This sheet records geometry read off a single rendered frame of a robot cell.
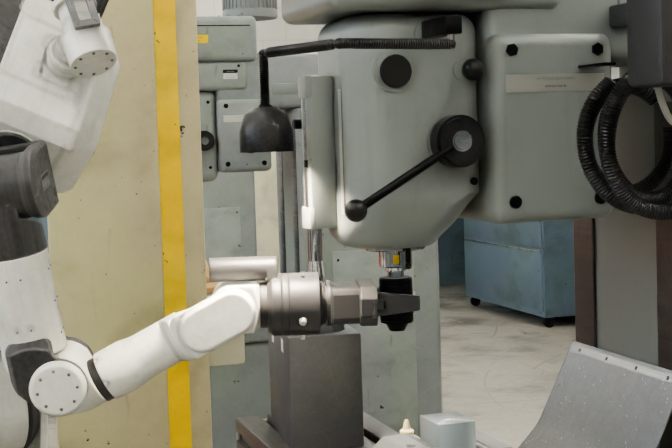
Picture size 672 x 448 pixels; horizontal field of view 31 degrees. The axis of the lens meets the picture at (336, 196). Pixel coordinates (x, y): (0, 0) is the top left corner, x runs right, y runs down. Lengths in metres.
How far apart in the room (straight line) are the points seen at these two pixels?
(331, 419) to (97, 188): 1.52
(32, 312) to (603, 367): 0.86
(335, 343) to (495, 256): 7.72
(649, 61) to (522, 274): 7.81
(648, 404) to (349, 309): 0.46
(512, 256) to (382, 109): 7.82
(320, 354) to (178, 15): 1.62
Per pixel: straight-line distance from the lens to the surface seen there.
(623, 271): 1.92
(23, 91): 1.79
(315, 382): 2.00
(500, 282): 9.65
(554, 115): 1.71
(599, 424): 1.92
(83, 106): 1.81
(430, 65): 1.66
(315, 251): 2.02
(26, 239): 1.71
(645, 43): 1.53
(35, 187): 1.68
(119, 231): 3.39
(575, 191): 1.72
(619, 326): 1.94
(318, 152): 1.68
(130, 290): 3.41
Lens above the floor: 1.47
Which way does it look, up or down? 3 degrees down
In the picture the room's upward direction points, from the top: 2 degrees counter-clockwise
